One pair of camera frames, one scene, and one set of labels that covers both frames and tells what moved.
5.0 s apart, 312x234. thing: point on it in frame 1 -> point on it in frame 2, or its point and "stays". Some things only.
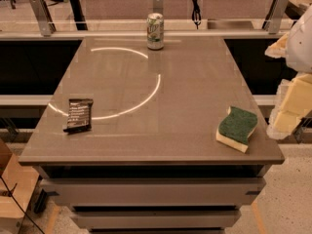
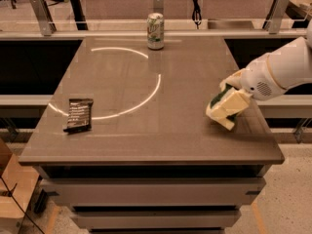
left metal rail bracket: x=47 y=25 stays
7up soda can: x=155 y=31 stays
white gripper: x=301 y=46 -> x=256 y=79
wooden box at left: x=17 y=185 stays
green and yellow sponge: x=235 y=129 -> x=226 y=104
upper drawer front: x=150 y=191 stays
